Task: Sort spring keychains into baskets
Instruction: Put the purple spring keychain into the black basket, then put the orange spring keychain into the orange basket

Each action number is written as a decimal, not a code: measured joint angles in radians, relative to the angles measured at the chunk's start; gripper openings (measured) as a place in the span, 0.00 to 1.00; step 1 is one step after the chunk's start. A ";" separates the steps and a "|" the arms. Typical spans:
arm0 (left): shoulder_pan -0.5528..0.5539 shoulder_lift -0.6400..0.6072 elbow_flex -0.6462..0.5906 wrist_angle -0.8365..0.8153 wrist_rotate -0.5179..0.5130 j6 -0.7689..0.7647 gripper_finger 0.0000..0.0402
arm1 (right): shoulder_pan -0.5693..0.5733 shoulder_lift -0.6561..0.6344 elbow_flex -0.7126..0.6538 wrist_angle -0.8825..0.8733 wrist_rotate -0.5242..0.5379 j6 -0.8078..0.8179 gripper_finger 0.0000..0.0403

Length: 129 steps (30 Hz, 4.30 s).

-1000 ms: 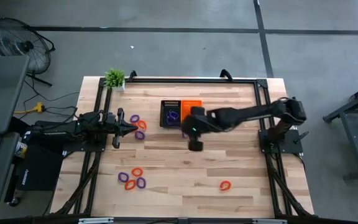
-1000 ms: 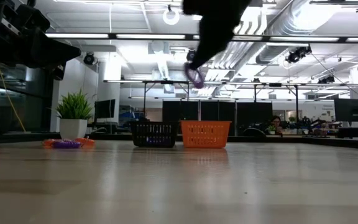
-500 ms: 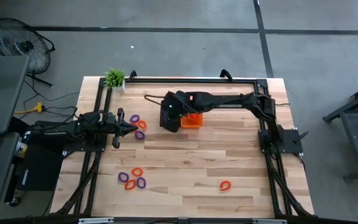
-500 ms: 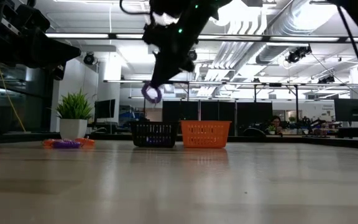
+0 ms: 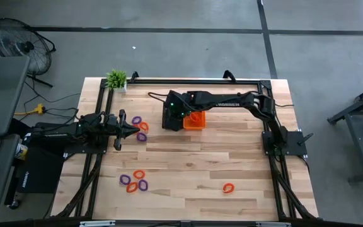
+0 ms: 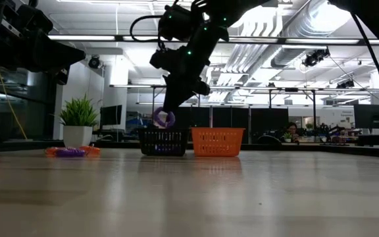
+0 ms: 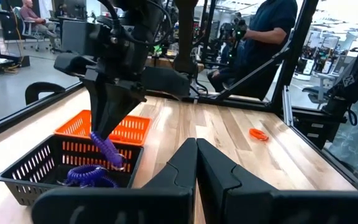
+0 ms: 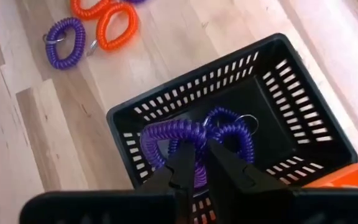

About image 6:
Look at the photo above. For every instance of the black ceiling-mounted camera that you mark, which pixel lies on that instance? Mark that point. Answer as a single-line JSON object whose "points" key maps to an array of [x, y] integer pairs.
{"points": [[314, 58]]}

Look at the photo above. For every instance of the person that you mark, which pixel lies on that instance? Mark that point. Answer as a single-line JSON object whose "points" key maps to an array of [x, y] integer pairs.
{"points": [[292, 129]]}

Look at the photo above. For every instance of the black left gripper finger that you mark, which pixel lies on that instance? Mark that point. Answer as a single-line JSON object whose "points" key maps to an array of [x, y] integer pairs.
{"points": [[54, 52], [64, 65]]}

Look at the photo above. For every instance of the black plastic slotted basket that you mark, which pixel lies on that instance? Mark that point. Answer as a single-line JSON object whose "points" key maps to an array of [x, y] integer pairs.
{"points": [[143, 131]]}

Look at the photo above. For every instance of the orange plastic slotted basket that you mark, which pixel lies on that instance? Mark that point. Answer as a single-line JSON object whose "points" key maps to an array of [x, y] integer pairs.
{"points": [[196, 131]]}

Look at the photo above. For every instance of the black aluminium table frame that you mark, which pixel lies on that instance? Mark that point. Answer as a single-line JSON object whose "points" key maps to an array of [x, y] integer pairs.
{"points": [[341, 150]]}

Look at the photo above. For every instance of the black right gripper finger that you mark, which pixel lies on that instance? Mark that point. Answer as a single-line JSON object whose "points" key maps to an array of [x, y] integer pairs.
{"points": [[171, 95], [183, 97]]}

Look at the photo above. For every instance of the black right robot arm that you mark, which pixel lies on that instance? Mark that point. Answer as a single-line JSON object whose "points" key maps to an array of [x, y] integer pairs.
{"points": [[216, 8]]}

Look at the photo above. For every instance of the round black wall fixture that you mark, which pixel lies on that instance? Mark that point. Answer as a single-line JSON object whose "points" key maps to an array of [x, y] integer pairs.
{"points": [[94, 62]]}

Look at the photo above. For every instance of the green plant in white pot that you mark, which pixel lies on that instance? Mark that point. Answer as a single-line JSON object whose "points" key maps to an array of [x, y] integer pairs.
{"points": [[77, 136]]}

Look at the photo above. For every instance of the black computer monitor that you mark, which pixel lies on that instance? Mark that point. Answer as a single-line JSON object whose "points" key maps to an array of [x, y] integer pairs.
{"points": [[373, 116], [110, 115]]}

